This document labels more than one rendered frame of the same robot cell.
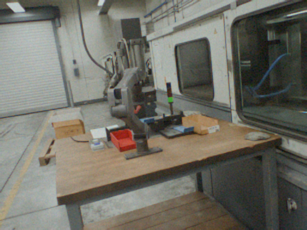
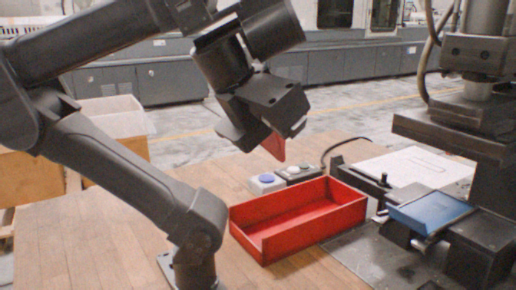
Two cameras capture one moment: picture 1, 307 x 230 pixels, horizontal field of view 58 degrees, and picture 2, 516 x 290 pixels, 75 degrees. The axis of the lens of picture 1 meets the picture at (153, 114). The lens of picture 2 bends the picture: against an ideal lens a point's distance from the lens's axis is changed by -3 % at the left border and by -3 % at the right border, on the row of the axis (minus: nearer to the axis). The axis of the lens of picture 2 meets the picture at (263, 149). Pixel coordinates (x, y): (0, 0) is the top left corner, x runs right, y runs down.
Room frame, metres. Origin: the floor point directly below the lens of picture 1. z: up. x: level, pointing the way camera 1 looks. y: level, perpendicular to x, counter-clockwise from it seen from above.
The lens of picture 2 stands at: (1.38, -0.35, 1.30)
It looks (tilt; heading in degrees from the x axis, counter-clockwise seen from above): 22 degrees down; 75
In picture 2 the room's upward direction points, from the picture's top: straight up
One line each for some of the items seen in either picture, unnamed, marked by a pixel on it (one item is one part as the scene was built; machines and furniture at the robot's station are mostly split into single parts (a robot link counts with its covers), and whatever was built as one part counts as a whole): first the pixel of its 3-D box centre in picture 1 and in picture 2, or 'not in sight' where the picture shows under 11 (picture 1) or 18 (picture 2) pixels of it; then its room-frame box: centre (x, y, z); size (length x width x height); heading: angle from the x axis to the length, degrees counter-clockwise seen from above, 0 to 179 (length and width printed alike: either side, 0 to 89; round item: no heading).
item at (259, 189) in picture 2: (98, 148); (266, 189); (1.58, 0.35, 0.90); 0.07 x 0.07 x 0.06; 18
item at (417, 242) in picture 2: not in sight; (431, 237); (1.74, 0.00, 0.98); 0.07 x 0.02 x 0.01; 18
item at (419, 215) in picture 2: (145, 118); (431, 205); (1.78, 0.05, 1.00); 0.15 x 0.07 x 0.03; 18
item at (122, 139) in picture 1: (124, 139); (299, 214); (1.60, 0.19, 0.93); 0.25 x 0.12 x 0.06; 18
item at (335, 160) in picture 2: (111, 133); (343, 177); (1.74, 0.29, 0.95); 0.06 x 0.03 x 0.09; 108
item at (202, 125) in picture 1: (199, 124); not in sight; (1.72, -0.29, 0.93); 0.25 x 0.13 x 0.08; 18
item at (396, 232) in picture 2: (147, 126); (444, 234); (1.82, 0.05, 0.94); 0.20 x 0.10 x 0.07; 108
